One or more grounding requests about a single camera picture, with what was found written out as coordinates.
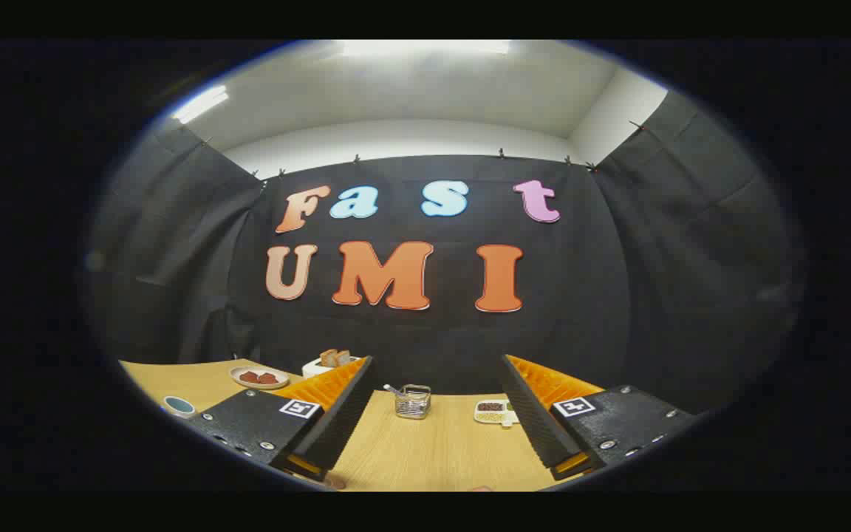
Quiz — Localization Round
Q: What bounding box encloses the metal wire basket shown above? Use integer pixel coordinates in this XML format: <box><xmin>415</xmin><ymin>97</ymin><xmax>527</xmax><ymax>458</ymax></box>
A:
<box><xmin>394</xmin><ymin>384</ymin><xmax>431</xmax><ymax>420</ymax></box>

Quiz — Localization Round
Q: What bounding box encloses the white oval plate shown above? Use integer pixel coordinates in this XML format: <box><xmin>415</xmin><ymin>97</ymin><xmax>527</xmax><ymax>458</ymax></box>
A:
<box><xmin>230</xmin><ymin>366</ymin><xmax>290</xmax><ymax>389</ymax></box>

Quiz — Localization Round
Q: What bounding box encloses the white toaster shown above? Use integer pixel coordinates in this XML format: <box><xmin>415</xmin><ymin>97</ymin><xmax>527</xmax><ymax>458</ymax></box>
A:
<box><xmin>302</xmin><ymin>357</ymin><xmax>360</xmax><ymax>379</ymax></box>

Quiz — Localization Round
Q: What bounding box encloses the large ceiling light panel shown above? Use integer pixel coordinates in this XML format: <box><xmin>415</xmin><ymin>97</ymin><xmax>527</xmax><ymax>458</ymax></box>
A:
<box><xmin>343</xmin><ymin>41</ymin><xmax>509</xmax><ymax>57</ymax></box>

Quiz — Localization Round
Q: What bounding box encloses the white divided condiment dish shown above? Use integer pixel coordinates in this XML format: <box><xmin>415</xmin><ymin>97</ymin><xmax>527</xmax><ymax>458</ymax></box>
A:
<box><xmin>474</xmin><ymin>400</ymin><xmax>519</xmax><ymax>427</ymax></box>

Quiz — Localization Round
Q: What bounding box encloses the wooden table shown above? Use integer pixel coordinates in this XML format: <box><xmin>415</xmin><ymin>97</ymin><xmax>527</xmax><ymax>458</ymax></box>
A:
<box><xmin>120</xmin><ymin>359</ymin><xmax>604</xmax><ymax>492</ymax></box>

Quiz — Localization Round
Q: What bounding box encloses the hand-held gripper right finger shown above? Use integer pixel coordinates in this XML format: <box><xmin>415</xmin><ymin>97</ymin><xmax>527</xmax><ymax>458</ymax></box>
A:
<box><xmin>499</xmin><ymin>355</ymin><xmax>696</xmax><ymax>481</ymax></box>

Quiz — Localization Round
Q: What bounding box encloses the small ceiling light panel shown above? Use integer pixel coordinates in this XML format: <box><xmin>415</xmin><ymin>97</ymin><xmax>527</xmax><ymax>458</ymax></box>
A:
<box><xmin>172</xmin><ymin>85</ymin><xmax>229</xmax><ymax>124</ymax></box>

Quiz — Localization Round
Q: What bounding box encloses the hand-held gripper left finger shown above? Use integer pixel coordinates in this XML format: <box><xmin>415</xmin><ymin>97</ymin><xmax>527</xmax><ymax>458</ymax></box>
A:
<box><xmin>188</xmin><ymin>356</ymin><xmax>377</xmax><ymax>482</ymax></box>

